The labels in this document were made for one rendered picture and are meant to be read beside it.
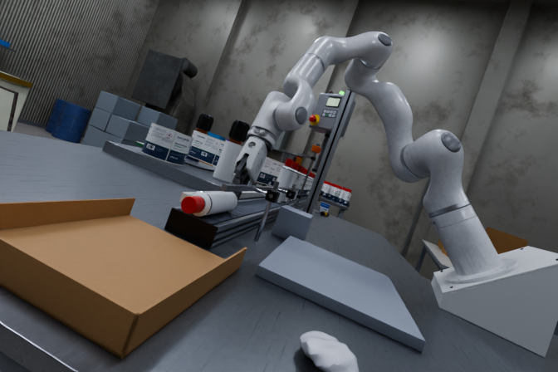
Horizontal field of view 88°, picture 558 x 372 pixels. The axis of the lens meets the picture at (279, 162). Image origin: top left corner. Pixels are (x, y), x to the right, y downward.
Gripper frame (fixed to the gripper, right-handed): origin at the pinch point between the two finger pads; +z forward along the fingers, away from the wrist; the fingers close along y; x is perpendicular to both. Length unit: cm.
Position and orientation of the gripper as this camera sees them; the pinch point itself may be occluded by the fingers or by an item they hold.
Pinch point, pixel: (234, 193)
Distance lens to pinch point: 77.7
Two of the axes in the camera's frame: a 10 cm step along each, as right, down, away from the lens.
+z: -3.9, 8.5, -3.5
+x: -9.2, -3.3, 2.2
